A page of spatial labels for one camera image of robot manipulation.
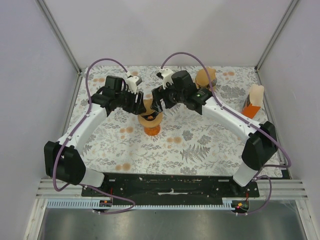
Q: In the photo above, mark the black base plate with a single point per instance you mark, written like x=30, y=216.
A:
x=171, y=190

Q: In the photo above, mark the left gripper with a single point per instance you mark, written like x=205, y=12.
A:
x=138, y=108

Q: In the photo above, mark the orange coffee filter box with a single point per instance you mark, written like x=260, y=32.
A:
x=253, y=101

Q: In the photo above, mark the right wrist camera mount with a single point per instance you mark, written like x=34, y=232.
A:
x=166, y=75

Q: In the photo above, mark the brown paper coffee filter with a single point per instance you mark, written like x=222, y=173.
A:
x=202, y=80

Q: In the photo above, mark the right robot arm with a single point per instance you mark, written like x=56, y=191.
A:
x=260, y=138

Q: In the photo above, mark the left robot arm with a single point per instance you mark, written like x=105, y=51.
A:
x=64, y=159

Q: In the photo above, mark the floral table mat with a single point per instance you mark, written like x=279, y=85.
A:
x=188, y=143

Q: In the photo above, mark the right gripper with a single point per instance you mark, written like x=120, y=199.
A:
x=160, y=93

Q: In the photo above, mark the orange glass dripper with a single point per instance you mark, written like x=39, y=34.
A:
x=152, y=131

